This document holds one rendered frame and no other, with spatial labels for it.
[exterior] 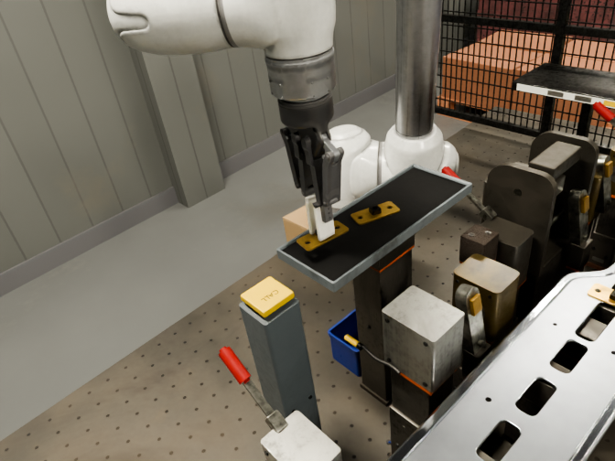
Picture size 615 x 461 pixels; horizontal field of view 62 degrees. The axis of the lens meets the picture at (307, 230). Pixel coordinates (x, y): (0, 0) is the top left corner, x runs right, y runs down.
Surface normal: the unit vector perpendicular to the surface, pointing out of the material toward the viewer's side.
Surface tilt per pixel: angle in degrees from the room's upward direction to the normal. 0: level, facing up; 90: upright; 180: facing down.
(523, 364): 0
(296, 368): 90
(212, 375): 0
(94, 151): 90
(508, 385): 0
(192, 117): 90
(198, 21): 95
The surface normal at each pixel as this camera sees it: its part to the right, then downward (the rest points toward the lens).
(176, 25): -0.17, 0.65
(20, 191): 0.70, 0.33
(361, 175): -0.11, 0.43
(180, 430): -0.12, -0.81
